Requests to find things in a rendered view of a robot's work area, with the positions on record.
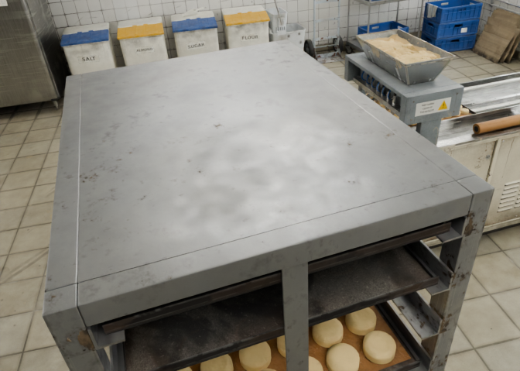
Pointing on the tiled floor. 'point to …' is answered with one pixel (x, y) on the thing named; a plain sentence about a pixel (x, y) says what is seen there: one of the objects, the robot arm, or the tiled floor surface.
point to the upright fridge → (29, 47)
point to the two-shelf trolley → (376, 5)
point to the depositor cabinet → (489, 165)
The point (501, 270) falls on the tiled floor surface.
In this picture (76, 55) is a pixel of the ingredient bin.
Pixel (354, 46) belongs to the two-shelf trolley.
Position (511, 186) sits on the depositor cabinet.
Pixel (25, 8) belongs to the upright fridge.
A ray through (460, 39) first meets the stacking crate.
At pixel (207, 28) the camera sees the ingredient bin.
